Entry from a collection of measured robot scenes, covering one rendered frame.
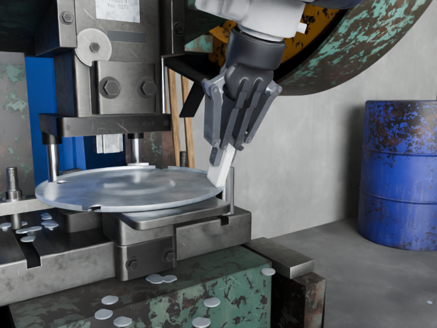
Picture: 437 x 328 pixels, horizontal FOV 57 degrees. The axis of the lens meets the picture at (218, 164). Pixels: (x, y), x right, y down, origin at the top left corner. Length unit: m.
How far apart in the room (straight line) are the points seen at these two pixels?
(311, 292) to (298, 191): 2.07
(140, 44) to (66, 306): 0.41
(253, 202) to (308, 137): 0.59
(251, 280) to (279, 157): 1.93
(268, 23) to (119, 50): 0.28
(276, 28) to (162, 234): 0.34
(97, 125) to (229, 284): 0.33
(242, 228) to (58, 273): 0.33
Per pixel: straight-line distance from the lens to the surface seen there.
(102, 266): 0.65
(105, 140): 0.74
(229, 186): 0.74
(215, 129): 0.56
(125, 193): 0.60
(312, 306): 0.73
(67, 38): 0.63
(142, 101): 0.66
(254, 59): 0.52
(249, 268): 0.68
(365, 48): 0.80
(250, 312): 0.72
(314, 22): 0.79
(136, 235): 0.62
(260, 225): 2.59
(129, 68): 0.66
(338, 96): 2.94
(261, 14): 0.50
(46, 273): 0.63
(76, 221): 0.70
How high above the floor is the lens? 0.93
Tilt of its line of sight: 10 degrees down
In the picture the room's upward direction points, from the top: straight up
